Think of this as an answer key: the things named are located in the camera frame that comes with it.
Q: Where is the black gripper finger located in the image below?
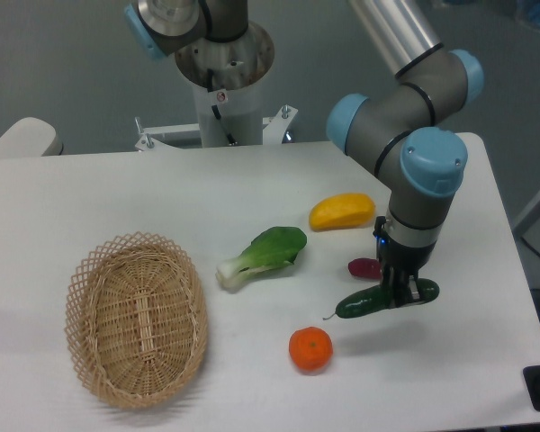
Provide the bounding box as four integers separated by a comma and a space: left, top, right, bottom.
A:
380, 267, 393, 302
395, 275, 421, 308

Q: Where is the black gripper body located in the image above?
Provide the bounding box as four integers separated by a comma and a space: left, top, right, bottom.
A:
373, 215, 437, 286

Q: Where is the dark green cucumber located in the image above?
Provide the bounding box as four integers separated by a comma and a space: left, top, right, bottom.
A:
323, 278, 440, 320

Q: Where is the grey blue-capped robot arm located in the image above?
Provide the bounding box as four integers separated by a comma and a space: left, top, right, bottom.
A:
124, 1, 484, 319

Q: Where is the purple-red sweet potato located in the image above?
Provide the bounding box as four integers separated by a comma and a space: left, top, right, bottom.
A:
347, 257, 382, 280

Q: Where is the yellow mango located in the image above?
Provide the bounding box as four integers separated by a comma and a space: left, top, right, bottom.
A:
309, 193, 376, 231

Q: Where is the orange tangerine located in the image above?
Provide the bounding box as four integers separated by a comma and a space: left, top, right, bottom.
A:
288, 327, 334, 372

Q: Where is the green bok choy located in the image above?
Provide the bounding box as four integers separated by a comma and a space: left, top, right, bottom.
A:
215, 226, 307, 290

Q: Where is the woven wicker basket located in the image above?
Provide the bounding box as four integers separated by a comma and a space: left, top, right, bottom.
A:
65, 232, 208, 409

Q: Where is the white chair armrest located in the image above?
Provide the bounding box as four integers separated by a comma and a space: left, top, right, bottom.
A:
0, 117, 64, 160

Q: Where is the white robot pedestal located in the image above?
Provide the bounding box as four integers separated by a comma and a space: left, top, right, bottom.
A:
135, 22, 298, 150

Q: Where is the black pedestal cable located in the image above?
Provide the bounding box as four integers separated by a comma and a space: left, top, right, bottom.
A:
205, 67, 239, 148

